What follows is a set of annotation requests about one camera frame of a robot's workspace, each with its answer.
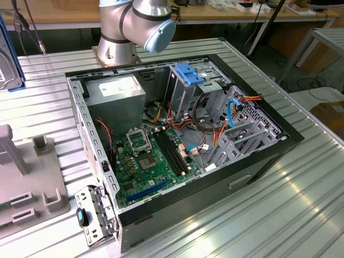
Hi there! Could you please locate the white flat box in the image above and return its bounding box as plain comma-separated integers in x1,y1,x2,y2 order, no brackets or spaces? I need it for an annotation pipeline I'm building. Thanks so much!
250,4,273,15

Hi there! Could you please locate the silver drive cage blue latch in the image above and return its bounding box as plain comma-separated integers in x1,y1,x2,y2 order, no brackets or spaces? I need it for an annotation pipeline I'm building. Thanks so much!
163,61,232,119

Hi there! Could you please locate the black RAM slot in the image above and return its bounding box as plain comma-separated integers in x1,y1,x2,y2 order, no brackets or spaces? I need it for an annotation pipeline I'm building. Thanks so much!
160,127,192,173
153,128,186,177

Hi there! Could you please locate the black PC case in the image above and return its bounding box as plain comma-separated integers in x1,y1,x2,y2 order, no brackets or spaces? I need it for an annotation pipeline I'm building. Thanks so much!
64,52,306,253

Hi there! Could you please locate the orange power wire black plug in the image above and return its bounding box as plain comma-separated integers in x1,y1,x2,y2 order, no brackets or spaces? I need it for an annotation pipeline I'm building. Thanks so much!
212,94,263,147

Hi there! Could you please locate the black blue bracket latch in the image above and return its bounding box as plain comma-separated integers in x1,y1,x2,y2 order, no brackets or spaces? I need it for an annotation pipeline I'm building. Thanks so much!
76,207,89,228

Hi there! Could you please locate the hard disk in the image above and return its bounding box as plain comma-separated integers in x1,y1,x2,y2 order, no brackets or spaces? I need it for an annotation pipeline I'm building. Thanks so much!
0,13,27,92

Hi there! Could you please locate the white box black insert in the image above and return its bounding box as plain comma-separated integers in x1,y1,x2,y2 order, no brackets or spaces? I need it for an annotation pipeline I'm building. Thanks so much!
235,1,255,13

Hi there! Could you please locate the light blue wire white plug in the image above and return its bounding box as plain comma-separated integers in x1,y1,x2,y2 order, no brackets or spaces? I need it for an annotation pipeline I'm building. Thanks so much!
187,144,202,156

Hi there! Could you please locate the brown cardboard box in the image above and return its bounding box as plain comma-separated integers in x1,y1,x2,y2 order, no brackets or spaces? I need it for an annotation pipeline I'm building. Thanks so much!
309,101,344,140

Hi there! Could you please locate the silver metal frame table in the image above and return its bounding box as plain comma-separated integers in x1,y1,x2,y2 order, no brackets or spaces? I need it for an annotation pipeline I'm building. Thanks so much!
276,26,344,89

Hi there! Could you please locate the silver disk bay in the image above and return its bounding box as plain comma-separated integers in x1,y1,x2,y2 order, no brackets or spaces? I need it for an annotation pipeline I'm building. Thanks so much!
205,118,282,171

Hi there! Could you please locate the silver power supply box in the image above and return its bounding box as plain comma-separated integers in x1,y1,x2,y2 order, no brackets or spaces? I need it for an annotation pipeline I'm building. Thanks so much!
83,74,147,135

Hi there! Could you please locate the CPU socket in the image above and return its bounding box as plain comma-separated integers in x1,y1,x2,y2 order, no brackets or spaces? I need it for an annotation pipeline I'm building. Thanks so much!
137,152,158,173

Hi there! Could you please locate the grey parts rack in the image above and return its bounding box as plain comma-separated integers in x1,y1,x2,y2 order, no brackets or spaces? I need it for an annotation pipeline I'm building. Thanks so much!
0,125,71,237

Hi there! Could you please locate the blue data wire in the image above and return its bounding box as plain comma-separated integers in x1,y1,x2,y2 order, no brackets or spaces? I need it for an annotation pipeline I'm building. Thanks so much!
227,98,244,127

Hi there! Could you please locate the metal socket cover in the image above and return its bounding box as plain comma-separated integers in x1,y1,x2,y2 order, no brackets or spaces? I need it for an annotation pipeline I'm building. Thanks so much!
125,128,151,156

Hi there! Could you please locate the wooden desk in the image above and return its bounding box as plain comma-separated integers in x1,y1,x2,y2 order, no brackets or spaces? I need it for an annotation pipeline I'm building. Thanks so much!
0,0,341,32

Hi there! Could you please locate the orange red wire bundle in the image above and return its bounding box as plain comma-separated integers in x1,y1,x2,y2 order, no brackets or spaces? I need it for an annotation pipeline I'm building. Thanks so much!
165,102,197,132

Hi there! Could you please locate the yellow black wire bundle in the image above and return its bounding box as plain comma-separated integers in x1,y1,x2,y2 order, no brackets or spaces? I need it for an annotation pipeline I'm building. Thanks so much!
144,101,167,124

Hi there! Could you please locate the green motherboard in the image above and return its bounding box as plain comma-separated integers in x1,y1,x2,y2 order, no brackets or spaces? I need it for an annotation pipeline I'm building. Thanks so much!
114,126,213,209

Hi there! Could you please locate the blue expansion slot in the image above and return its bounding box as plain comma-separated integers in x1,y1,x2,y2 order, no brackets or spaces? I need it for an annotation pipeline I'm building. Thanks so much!
126,179,170,204

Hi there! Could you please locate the silver hinged slot bracket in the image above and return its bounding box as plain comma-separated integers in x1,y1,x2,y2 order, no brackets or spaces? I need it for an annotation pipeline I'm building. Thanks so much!
74,184,120,248

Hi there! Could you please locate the red black twisted wire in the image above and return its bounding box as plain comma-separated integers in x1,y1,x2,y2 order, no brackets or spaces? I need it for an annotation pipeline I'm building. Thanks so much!
95,118,115,151

